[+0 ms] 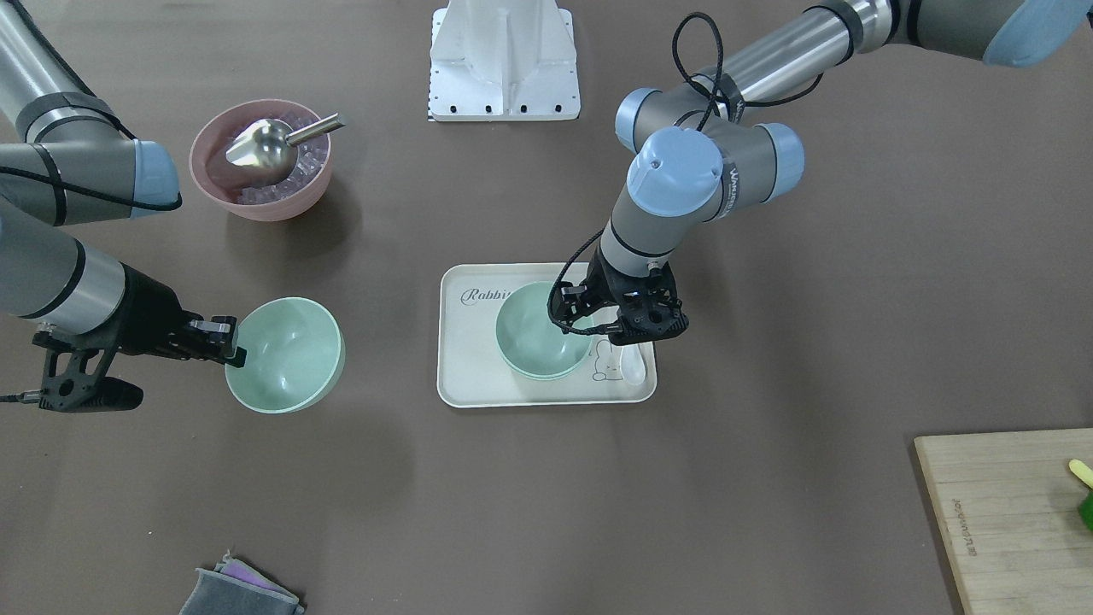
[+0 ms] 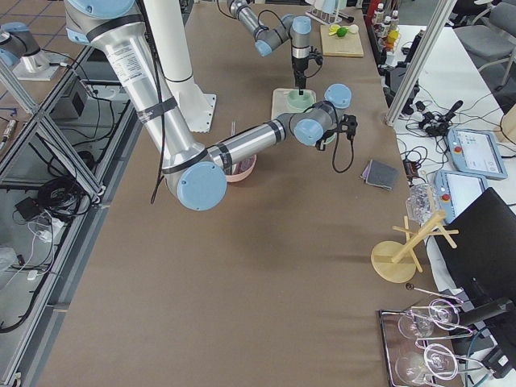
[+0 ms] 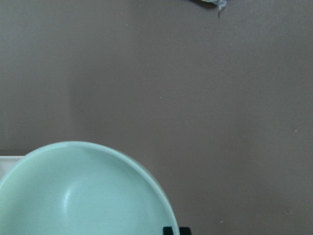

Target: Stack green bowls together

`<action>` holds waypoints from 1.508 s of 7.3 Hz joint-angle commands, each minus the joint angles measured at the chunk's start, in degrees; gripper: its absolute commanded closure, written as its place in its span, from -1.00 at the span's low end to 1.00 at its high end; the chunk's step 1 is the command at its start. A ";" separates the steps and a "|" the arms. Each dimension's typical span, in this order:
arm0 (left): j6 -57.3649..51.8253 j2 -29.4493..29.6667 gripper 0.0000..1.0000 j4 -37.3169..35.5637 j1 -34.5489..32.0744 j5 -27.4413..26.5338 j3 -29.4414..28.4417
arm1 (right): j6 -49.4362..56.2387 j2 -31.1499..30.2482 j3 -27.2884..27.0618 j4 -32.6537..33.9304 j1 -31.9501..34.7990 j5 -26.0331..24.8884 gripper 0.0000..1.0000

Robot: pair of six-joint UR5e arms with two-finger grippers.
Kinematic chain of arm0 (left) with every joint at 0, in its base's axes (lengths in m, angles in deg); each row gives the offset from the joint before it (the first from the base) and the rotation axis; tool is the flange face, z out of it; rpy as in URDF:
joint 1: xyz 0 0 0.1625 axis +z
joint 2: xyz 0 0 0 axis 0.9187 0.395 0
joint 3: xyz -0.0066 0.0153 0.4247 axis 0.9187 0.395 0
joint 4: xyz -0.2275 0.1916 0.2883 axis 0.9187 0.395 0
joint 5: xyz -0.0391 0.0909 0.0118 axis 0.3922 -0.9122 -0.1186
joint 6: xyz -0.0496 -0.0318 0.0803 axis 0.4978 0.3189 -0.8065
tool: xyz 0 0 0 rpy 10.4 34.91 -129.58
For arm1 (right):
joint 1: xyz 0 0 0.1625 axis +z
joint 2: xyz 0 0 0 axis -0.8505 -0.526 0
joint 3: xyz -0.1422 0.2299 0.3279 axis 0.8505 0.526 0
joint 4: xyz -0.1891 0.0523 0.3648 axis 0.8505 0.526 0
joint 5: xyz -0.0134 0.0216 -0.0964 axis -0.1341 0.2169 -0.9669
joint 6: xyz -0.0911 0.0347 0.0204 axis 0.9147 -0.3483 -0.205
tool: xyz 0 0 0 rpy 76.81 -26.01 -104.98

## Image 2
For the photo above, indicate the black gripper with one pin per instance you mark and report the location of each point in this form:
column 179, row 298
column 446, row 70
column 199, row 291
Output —
column 298, row 67
column 321, row 145

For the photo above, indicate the green bowl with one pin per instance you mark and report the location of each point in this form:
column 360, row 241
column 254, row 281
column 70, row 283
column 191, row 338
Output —
column 329, row 139
column 298, row 101

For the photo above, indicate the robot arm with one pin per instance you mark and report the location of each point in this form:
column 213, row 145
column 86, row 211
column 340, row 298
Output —
column 146, row 47
column 293, row 29

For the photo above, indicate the cream rabbit tray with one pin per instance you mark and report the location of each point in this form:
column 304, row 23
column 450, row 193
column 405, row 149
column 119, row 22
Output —
column 279, row 105

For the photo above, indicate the front lemon slice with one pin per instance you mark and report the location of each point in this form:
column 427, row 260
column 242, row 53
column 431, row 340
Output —
column 333, row 28

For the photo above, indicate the wooden cutting board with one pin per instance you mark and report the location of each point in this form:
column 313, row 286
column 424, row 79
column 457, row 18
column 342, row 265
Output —
column 347, row 46

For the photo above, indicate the green lime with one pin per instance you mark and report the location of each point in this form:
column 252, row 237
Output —
column 341, row 32

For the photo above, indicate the grey cleaning cloth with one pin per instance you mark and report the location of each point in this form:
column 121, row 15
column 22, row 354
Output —
column 380, row 175

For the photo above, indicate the pink bowl with ice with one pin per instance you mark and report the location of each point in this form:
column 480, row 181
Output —
column 241, row 170

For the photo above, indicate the clear glass mug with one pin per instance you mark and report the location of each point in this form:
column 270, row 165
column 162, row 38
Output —
column 422, row 202

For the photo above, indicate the wooden mug tree stand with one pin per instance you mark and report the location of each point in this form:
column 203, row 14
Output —
column 397, row 262

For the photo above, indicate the lower teach pendant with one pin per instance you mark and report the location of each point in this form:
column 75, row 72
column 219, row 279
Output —
column 456, row 191

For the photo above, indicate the teach pendant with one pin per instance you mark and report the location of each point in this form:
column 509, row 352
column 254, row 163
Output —
column 474, row 151
column 456, row 191

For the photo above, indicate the upper teach pendant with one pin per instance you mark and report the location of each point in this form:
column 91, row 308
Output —
column 474, row 151

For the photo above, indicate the upper wine glass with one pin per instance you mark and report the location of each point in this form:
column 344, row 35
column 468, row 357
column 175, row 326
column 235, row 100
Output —
column 419, row 322

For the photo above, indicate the wine glass rack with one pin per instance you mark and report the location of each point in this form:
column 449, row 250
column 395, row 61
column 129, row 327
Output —
column 416, row 342

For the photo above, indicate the lower wine glass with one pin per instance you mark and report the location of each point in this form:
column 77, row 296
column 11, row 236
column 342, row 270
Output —
column 436, row 363

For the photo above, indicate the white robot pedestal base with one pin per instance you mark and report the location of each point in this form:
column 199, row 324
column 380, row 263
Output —
column 168, row 31

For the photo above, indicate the aluminium frame post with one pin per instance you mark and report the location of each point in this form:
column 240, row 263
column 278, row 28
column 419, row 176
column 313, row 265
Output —
column 429, row 38

